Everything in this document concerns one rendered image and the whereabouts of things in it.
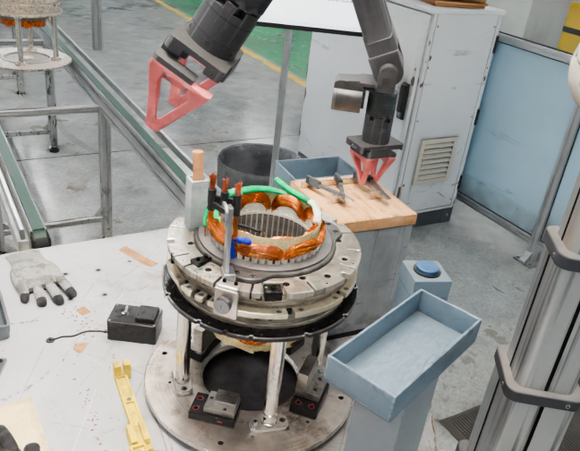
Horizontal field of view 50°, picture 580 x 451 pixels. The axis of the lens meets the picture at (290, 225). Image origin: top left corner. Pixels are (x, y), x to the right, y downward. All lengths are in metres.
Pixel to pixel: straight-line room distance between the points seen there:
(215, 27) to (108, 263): 0.99
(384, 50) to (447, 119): 2.25
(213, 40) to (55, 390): 0.76
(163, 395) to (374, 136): 0.63
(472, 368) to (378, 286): 1.40
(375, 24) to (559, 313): 0.59
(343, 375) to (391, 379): 0.08
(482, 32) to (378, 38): 2.23
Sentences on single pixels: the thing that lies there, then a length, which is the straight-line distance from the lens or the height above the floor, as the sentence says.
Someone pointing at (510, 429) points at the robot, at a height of 0.83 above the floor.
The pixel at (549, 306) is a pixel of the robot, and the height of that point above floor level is 1.08.
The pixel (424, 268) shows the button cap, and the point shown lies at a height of 1.04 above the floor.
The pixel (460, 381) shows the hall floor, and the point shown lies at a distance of 2.61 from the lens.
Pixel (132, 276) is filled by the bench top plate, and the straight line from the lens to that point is 1.50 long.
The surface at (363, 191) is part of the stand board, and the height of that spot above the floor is 1.07.
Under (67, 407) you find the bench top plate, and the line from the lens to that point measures 1.19.
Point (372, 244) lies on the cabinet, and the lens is 1.26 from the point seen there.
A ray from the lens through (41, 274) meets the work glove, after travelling 1.49.
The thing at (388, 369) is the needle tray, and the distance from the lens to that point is 0.93.
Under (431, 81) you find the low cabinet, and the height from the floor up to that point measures 0.85.
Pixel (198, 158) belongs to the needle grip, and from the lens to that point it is 1.00.
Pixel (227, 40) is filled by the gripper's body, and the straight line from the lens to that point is 0.66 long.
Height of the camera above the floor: 1.61
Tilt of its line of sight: 28 degrees down
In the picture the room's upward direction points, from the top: 7 degrees clockwise
